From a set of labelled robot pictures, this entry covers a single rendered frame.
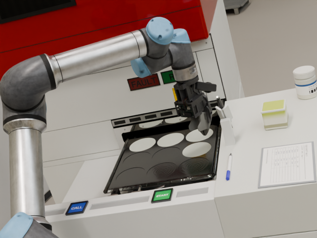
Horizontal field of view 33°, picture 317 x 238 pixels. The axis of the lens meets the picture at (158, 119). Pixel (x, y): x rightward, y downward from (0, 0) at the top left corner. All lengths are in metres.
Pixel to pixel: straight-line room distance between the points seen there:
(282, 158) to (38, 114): 0.68
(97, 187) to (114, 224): 0.45
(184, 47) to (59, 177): 0.92
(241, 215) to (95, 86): 0.84
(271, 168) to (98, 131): 0.85
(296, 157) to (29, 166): 0.72
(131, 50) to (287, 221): 0.61
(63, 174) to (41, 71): 0.95
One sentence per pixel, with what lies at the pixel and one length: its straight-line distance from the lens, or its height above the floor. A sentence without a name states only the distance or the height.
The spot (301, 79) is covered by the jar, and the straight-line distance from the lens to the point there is 1.83.
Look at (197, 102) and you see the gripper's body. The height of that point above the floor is 1.10.
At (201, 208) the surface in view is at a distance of 1.46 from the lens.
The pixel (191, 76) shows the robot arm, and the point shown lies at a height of 1.19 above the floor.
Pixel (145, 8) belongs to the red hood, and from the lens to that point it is 1.85.
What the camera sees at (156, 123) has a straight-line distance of 2.04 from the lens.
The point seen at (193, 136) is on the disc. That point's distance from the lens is 1.93.
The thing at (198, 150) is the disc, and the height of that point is 0.90.
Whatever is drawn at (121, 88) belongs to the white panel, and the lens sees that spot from 2.02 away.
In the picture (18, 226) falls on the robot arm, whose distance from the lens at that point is 1.22.
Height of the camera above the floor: 1.73
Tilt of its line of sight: 23 degrees down
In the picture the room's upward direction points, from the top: 17 degrees counter-clockwise
